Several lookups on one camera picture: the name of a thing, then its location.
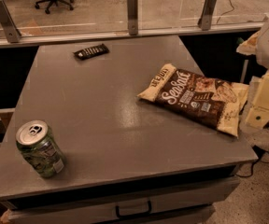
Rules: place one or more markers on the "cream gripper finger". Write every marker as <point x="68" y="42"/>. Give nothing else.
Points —
<point x="258" y="115"/>
<point x="249" y="46"/>

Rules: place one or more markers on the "green soda can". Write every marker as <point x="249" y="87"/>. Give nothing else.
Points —
<point x="36" y="144"/>

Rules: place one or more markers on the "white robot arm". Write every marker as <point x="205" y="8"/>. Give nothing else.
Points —
<point x="258" y="45"/>

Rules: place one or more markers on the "brown cream chip bag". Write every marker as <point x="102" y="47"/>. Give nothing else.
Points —
<point x="214" y="102"/>

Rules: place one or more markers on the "black candy bar wrapper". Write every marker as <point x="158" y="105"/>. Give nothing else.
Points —
<point x="91" y="52"/>

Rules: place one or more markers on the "green handled white pole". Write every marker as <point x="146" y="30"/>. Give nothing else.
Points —
<point x="244" y="66"/>

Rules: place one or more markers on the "right metal glass bracket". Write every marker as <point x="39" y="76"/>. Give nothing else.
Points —
<point x="205" y="20"/>

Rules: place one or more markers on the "metal glass bracket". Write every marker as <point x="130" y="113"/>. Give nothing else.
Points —
<point x="132" y="13"/>
<point x="205" y="20"/>
<point x="11" y="31"/>

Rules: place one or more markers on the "middle metal glass bracket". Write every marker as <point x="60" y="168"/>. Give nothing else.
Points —
<point x="132" y="13"/>

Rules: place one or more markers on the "grey drawer with black handle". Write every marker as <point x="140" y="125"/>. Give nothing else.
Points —
<point x="183" y="204"/>

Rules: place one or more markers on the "left metal glass bracket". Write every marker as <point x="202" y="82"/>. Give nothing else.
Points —
<point x="11" y="31"/>

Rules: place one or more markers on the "metal barrier rail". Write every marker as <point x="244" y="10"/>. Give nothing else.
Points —
<point x="27" y="41"/>

